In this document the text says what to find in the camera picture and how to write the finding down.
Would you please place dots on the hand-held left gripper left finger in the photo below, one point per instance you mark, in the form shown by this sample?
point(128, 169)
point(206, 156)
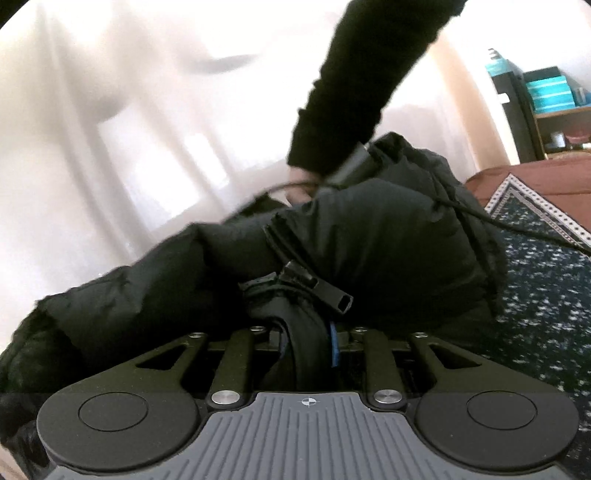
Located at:
point(235, 362)

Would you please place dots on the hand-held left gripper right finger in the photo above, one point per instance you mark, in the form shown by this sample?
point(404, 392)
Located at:
point(379, 364)

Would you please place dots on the black puffer jacket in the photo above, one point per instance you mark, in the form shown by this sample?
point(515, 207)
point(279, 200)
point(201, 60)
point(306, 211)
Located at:
point(369, 240)

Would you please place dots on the person's right forearm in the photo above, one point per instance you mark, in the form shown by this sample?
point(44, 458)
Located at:
point(360, 78)

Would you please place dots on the person's right hand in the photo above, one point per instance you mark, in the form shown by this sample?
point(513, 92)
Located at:
point(301, 184)

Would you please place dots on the dark blue patterned rug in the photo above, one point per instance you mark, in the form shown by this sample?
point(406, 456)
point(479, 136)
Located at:
point(545, 300)

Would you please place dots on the small grey cup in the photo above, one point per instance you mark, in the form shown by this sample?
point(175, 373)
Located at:
point(557, 140)

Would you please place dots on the teal storage box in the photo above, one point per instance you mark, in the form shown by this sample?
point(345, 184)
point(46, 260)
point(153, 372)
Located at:
point(550, 94)

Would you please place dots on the dark storage box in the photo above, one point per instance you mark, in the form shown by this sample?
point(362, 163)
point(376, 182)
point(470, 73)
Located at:
point(542, 74)

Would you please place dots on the wooden shelf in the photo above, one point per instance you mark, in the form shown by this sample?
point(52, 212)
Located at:
point(565, 129)

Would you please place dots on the white sheer curtain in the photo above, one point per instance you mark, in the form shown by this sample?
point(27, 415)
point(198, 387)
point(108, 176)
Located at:
point(138, 115)

